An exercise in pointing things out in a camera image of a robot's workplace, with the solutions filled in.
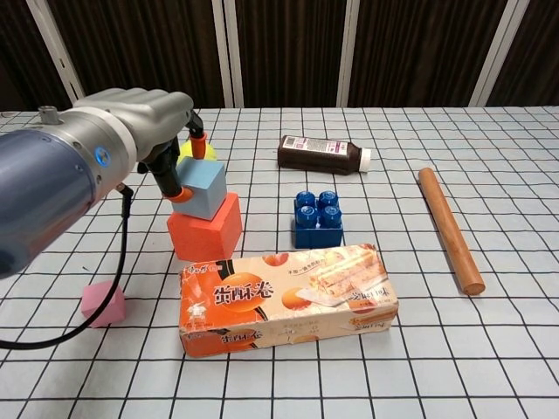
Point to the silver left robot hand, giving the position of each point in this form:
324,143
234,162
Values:
148,113

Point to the medium blue foam cube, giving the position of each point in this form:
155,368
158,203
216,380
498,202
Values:
205,192

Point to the small pink foam cube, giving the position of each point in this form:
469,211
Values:
98,301

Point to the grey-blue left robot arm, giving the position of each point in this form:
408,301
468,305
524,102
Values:
43,183

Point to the yellow tennis ball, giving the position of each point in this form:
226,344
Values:
211,153

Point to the large orange foam cube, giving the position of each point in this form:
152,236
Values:
196,240

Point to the dark folding screen white frames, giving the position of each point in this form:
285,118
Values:
284,52

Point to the brown bottle white cap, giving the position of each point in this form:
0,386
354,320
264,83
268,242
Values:
314,157

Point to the blue studded toy brick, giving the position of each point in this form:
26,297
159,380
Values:
316,235

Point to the orange egg roll box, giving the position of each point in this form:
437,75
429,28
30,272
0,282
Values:
262,305

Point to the wooden rolling pin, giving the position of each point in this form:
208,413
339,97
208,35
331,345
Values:
445,227

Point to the checked light blue tablecloth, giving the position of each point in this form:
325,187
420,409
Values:
480,349

